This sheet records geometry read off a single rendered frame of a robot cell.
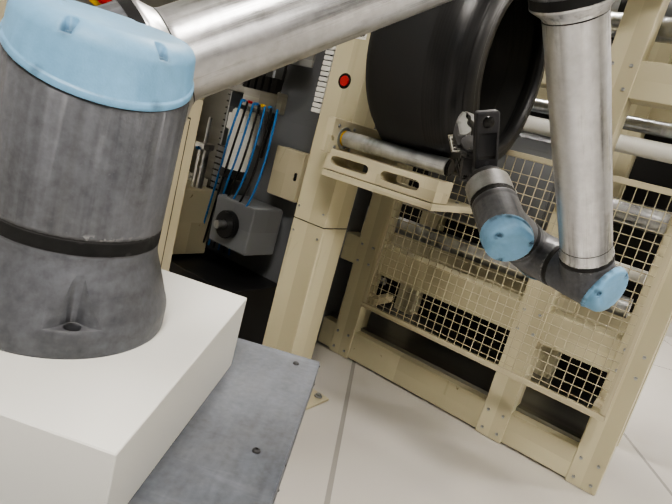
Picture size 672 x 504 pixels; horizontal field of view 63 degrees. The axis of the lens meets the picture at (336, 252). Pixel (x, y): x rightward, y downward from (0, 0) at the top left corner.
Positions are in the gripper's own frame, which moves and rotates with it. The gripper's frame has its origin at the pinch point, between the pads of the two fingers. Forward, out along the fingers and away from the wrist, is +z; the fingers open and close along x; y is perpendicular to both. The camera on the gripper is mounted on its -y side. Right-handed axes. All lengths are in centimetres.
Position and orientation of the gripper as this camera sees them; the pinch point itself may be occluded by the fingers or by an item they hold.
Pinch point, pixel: (466, 113)
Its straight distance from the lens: 127.8
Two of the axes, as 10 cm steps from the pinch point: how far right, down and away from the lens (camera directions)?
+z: -0.8, -7.8, 6.2
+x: 10.0, -0.9, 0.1
